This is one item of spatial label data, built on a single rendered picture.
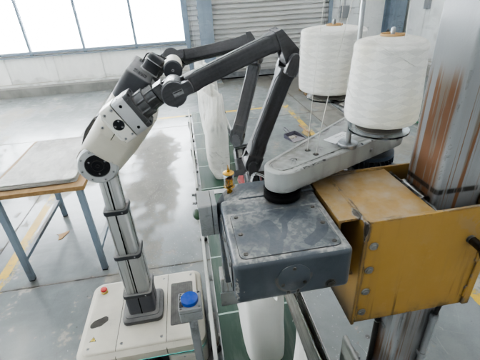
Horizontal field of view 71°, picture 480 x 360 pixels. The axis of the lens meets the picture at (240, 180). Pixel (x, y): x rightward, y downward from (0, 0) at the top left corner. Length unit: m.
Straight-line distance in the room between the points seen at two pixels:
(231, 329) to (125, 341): 0.56
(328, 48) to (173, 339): 1.54
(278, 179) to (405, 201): 0.30
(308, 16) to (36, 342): 7.91
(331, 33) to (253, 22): 7.51
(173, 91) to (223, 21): 7.23
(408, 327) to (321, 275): 0.55
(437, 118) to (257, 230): 0.47
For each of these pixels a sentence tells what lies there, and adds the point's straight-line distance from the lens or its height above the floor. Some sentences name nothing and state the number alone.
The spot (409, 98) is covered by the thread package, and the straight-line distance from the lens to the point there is 0.69.
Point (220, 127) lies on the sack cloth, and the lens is 2.70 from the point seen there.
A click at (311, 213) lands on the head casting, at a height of 1.34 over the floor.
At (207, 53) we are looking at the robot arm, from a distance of 1.62.
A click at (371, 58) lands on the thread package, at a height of 1.66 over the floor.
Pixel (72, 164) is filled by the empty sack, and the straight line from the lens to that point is 2.64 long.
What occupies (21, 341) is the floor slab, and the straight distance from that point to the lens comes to 2.61.
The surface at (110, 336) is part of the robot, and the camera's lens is 2.02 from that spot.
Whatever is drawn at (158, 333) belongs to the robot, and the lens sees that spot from 1.95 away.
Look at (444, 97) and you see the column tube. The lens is 0.85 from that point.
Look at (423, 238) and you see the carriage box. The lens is 0.86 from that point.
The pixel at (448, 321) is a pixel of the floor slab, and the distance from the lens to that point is 2.50.
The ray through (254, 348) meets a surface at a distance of 1.49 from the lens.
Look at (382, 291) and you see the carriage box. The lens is 0.92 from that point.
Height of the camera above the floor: 1.77
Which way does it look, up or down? 29 degrees down
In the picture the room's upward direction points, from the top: 3 degrees counter-clockwise
